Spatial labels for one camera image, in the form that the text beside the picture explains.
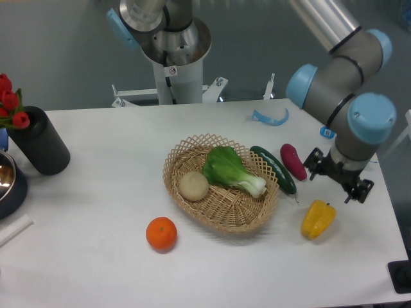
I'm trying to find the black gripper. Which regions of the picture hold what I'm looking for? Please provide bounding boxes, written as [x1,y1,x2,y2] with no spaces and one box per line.
[303,148,374,203]

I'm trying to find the yellow bell pepper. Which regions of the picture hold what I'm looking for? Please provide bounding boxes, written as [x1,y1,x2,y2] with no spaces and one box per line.
[301,200,337,239]

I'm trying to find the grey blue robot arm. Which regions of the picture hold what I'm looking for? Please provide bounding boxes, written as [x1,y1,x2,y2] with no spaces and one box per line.
[107,1,396,202]

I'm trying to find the purple sweet potato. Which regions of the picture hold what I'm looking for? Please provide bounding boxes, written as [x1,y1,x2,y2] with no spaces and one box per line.
[280,144,307,181]

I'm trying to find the crumpled blue tape strip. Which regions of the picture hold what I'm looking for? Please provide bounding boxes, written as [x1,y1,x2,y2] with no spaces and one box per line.
[319,126,379,166]

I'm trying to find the green cucumber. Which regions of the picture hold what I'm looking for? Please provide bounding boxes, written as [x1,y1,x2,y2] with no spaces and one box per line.
[250,146,297,201]

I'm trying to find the woven wicker basket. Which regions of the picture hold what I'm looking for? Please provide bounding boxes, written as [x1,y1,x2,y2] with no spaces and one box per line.
[163,133,279,234]

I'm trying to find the black device at edge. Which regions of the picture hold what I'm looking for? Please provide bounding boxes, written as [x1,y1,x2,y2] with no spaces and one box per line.
[388,260,410,294]

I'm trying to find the green bok choy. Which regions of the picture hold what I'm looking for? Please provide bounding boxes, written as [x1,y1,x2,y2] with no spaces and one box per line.
[202,146,267,198]

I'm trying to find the beige potato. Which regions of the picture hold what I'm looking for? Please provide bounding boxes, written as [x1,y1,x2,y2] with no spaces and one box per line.
[178,171,209,201]

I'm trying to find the orange tangerine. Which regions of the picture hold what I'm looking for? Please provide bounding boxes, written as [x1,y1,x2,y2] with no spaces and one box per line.
[145,217,178,251]

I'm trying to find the black cylindrical vase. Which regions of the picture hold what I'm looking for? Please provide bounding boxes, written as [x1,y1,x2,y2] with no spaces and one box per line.
[7,106,71,175]

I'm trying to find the metal bowl dark rim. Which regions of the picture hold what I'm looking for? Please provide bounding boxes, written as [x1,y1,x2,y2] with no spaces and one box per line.
[0,150,28,219]

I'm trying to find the white paper strip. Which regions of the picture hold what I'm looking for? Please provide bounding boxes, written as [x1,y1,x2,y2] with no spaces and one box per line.
[0,214,33,246]

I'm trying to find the red tulip flowers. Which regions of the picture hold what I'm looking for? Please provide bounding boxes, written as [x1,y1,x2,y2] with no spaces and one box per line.
[0,73,30,130]

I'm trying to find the blue object left edge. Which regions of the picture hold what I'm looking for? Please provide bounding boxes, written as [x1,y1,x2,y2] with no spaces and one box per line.
[0,128,9,152]

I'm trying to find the white metal base frame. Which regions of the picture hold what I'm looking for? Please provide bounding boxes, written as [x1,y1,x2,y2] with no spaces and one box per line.
[111,73,275,108]

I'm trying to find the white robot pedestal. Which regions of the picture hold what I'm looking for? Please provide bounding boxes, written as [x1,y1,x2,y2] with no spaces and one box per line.
[141,15,213,105]

